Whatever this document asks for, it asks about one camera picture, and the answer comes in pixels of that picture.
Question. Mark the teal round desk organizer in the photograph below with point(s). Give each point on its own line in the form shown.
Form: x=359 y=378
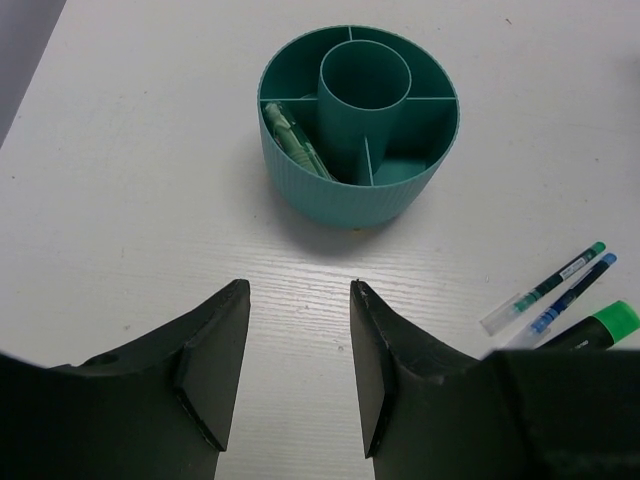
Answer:
x=379 y=110

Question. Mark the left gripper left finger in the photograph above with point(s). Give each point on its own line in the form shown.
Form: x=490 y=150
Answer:
x=160 y=406

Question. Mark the green capped pen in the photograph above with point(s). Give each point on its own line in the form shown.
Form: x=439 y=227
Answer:
x=545 y=287

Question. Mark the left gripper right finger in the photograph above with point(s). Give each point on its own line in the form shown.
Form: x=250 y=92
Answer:
x=420 y=400

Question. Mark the green black highlighter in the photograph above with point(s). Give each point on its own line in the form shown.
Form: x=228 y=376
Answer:
x=599 y=331

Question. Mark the blue capped pen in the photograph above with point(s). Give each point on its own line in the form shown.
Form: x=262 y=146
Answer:
x=533 y=332

